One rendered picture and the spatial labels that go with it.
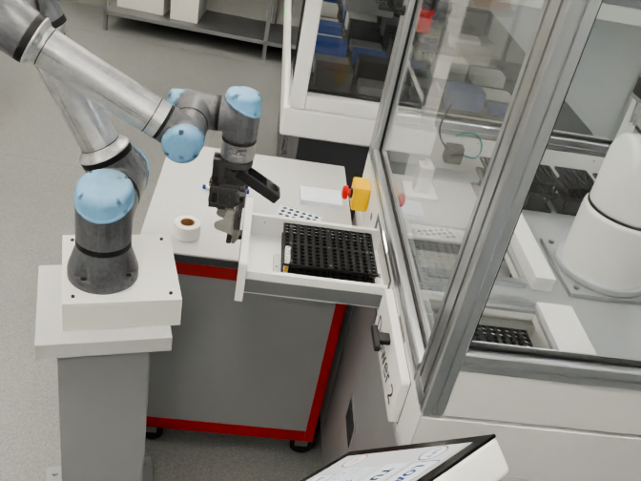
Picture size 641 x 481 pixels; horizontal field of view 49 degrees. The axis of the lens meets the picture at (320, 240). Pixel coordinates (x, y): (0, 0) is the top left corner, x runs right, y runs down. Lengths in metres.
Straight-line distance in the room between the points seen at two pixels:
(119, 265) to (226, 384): 0.71
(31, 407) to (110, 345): 0.95
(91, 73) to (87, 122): 0.21
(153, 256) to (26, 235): 1.62
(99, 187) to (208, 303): 0.58
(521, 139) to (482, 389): 0.46
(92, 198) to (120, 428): 0.62
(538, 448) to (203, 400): 1.12
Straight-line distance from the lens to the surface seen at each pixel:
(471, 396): 1.26
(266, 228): 1.79
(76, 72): 1.37
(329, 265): 1.62
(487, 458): 0.90
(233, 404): 2.19
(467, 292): 1.10
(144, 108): 1.37
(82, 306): 1.56
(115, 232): 1.50
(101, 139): 1.57
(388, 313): 1.49
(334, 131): 2.42
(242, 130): 1.50
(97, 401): 1.76
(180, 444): 2.37
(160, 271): 1.64
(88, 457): 1.90
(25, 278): 3.01
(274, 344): 2.02
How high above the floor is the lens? 1.82
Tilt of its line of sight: 33 degrees down
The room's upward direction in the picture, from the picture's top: 12 degrees clockwise
